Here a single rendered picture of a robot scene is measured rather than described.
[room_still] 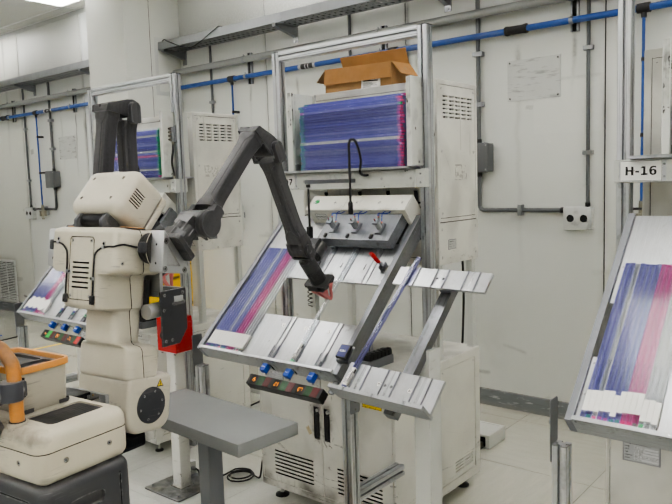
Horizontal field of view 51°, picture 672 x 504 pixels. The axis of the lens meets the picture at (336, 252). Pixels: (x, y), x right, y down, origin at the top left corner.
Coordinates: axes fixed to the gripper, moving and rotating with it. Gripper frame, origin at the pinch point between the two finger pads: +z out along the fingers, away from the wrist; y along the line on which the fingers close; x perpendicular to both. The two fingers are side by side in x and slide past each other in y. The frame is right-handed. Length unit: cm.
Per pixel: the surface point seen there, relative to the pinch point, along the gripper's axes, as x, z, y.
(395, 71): -104, -29, 12
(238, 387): -6, 99, 122
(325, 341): 18.0, 1.8, -8.6
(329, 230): -26.5, -8.0, 12.0
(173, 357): 26, 22, 83
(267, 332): 18.1, 2.3, 19.4
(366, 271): -13.5, -0.6, -9.6
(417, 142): -55, -27, -22
